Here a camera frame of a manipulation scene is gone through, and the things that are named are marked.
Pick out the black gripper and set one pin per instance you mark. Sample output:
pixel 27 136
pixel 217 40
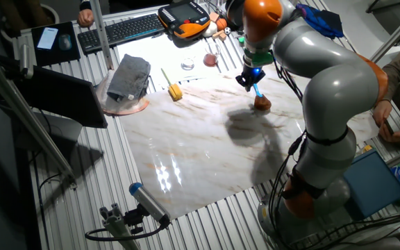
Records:
pixel 255 73

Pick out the dark handheld phone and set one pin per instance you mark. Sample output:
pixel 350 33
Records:
pixel 389 127

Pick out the operator right forearm dark sleeve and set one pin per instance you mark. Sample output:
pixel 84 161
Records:
pixel 85 5

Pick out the silver orange robot arm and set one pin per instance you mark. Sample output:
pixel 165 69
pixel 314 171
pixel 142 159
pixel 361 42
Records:
pixel 339 87

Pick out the seated person right hand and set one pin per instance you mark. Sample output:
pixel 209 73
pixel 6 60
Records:
pixel 382 111

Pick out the seated person left hand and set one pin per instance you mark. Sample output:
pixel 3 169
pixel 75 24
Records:
pixel 396 137

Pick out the operator right hand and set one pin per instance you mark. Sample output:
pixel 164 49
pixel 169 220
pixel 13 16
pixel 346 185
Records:
pixel 86 19

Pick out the glass beaker brown liquid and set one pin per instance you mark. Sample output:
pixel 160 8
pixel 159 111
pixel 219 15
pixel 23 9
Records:
pixel 210 59

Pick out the wooden block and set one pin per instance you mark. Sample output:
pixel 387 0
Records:
pixel 220 35
pixel 214 16

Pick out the small soccer ball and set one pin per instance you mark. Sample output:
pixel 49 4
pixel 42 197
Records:
pixel 227 31

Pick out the small orange basketball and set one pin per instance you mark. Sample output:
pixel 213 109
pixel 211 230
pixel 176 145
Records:
pixel 221 24

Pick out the empty clear glass cup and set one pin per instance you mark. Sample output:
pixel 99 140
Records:
pixel 187 64

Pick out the black round spool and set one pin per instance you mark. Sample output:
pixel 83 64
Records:
pixel 233 14

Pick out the marble pattern sheet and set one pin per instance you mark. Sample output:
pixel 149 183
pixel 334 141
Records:
pixel 193 146

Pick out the orange black teach pendant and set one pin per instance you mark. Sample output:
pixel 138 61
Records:
pixel 186 21

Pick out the blue cloth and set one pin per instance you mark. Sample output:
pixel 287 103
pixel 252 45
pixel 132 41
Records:
pixel 319 21

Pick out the grey folded towel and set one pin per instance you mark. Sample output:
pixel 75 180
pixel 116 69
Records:
pixel 128 76

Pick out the yellow capped clear bottle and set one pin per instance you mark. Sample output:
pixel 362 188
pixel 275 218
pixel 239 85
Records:
pixel 366 148

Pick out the black keyboard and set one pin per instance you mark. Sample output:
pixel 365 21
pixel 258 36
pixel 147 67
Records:
pixel 123 31

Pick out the blue box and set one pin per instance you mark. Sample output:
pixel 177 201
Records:
pixel 373 184

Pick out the black monitor panel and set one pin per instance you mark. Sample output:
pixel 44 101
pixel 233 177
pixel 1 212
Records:
pixel 64 97

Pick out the grey computer mouse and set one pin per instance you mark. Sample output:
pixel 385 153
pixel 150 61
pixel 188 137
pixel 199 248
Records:
pixel 65 42

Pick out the grey monitor base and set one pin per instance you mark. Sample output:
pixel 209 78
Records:
pixel 57 132

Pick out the black mouse pad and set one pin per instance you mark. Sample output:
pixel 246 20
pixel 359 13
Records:
pixel 47 57

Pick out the white screen smartphone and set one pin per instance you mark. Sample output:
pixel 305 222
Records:
pixel 47 38

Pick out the grey camera blue cap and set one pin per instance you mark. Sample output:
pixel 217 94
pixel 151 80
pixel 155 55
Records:
pixel 149 203

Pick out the aluminium camera mount profile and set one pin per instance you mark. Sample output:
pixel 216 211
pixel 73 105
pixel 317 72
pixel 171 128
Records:
pixel 116 225

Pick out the aluminium frame bar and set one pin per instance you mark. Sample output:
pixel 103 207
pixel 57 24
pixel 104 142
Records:
pixel 30 118

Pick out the grey cylinder camera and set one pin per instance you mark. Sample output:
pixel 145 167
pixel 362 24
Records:
pixel 26 60

